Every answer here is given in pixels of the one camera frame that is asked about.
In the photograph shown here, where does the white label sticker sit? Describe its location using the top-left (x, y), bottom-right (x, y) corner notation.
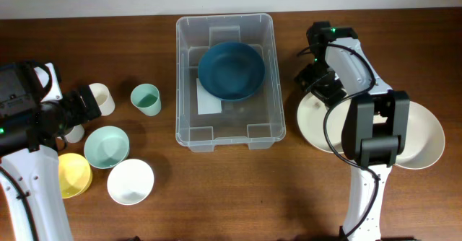
top-left (196, 78), bottom-right (222, 115)

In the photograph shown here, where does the mint green small bowl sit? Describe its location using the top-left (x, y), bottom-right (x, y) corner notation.
top-left (84, 126), bottom-right (130, 169)

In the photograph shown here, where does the cream cup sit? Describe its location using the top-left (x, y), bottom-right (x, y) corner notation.
top-left (90, 83), bottom-right (116, 116)

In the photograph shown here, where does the light grey cup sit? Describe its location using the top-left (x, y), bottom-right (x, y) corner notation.
top-left (64, 125), bottom-right (84, 144)

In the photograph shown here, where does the white small bowl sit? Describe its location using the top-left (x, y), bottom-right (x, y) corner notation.
top-left (107, 159), bottom-right (155, 206)

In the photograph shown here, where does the cream bowl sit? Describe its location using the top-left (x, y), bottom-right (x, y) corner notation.
top-left (297, 93), bottom-right (350, 154)
top-left (396, 102), bottom-right (445, 170)

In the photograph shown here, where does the mint green cup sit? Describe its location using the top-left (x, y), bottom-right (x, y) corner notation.
top-left (130, 84), bottom-right (162, 116)

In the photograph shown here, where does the clear plastic storage container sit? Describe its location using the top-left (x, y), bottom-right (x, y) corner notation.
top-left (175, 13), bottom-right (286, 152)

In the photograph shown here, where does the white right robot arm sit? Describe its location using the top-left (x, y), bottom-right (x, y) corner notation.
top-left (295, 21), bottom-right (410, 240)

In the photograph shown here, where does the yellow small bowl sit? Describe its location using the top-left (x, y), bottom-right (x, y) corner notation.
top-left (58, 153), bottom-right (92, 199)

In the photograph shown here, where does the dark blue bowl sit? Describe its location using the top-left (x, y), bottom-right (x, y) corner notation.
top-left (198, 41), bottom-right (266, 101)

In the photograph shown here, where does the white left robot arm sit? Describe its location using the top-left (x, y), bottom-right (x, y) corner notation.
top-left (1, 61), bottom-right (101, 240)

